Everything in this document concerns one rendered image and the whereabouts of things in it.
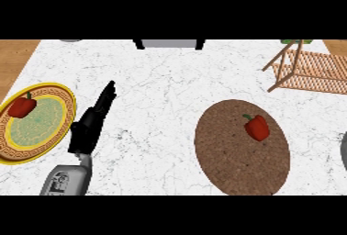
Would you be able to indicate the brown oval placemat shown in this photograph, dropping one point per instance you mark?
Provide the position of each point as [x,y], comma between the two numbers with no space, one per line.
[241,153]

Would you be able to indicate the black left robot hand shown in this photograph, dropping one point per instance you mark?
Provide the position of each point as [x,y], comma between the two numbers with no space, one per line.
[89,122]

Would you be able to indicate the wooden tiered shelf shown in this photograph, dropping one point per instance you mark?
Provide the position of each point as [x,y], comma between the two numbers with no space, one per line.
[312,72]

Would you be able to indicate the yellow patterned plate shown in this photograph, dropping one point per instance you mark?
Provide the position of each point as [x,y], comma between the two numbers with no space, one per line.
[36,122]

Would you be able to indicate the green leafy object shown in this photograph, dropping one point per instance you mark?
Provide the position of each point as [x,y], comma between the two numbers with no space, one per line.
[296,41]

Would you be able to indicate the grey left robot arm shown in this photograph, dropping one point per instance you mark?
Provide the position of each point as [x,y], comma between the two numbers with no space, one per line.
[67,180]

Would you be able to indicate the grey round object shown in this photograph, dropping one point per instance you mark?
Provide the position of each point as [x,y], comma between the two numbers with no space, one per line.
[72,40]

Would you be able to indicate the red bell pepper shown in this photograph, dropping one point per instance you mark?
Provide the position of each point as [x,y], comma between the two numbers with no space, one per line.
[258,127]
[21,107]

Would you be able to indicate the grey appliance with black legs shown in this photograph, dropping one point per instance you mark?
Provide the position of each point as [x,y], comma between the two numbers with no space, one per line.
[169,43]

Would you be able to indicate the grey curved object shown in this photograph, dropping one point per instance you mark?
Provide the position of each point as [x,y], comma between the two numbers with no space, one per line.
[345,151]

